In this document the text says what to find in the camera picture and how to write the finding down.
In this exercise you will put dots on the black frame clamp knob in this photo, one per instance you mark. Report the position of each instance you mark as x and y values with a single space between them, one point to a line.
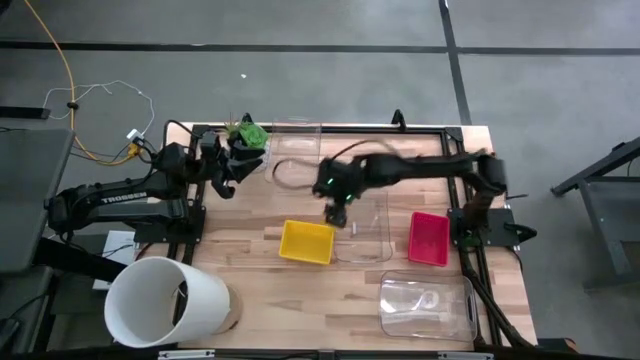
246 118
398 121

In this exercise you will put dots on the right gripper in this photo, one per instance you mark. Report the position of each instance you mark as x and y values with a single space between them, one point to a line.
340 182

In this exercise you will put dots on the silver edge bracket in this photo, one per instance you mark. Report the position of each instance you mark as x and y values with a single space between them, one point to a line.
185 354
465 356

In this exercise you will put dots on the white flat box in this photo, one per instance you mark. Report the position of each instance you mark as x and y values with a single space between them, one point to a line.
117 245

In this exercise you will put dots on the grey side table black frame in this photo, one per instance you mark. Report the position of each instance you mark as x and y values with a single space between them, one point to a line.
610 210

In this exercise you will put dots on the white power adapter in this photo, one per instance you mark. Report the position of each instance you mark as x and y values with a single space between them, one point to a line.
135 134

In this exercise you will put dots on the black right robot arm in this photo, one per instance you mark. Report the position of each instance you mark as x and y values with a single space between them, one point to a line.
425 167

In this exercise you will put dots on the black aluminium rail frame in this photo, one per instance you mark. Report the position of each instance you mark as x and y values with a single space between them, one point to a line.
375 129

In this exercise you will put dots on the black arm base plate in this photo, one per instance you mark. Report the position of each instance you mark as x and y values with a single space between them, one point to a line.
170 232
500 222

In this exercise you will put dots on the clear plastic bin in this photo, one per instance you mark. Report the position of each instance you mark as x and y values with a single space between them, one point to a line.
300 145
370 240
425 320

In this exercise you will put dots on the yellow plug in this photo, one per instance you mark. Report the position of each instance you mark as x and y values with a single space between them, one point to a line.
135 150

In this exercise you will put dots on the green succulent in white pot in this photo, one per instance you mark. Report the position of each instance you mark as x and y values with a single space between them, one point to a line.
254 135

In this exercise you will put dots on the grey desk top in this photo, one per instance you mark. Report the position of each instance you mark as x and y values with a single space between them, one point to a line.
30 200

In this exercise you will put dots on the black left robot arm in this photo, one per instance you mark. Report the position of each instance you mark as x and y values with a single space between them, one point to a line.
125 197

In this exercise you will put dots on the black stand beam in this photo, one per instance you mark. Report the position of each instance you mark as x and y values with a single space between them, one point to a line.
75 260

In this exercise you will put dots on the black flat bar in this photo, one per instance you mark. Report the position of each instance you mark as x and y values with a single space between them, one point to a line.
25 113

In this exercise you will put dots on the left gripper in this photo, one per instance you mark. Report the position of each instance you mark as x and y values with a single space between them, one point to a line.
220 170

